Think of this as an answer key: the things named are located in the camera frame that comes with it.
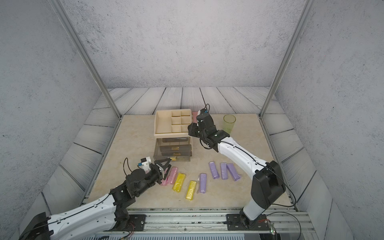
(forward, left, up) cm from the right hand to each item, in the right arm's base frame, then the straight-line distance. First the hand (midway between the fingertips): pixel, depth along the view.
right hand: (190, 127), depth 81 cm
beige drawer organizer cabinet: (-1, +11, -3) cm, 11 cm away
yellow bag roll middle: (-21, +6, -22) cm, 32 cm away
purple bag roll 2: (-14, -19, -23) cm, 34 cm away
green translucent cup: (+15, -24, -11) cm, 31 cm away
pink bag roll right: (-18, +10, -22) cm, 30 cm away
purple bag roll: (-15, -13, -23) cm, 30 cm away
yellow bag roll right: (-25, 0, -24) cm, 35 cm away
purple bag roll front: (-21, -7, -24) cm, 32 cm away
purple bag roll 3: (-18, -26, -23) cm, 39 cm away
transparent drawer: (-8, +8, -12) cm, 16 cm away
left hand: (-19, +7, -5) cm, 21 cm away
